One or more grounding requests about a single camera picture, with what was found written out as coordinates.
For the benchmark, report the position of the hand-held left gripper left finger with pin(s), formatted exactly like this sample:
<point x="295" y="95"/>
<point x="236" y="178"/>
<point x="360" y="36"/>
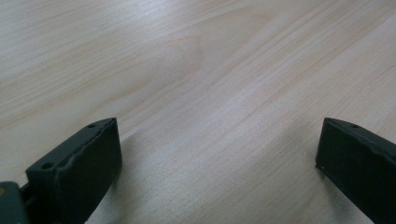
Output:
<point x="81" y="169"/>

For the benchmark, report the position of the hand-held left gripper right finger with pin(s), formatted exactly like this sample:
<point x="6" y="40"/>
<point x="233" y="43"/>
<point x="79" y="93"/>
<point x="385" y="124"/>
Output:
<point x="358" y="168"/>

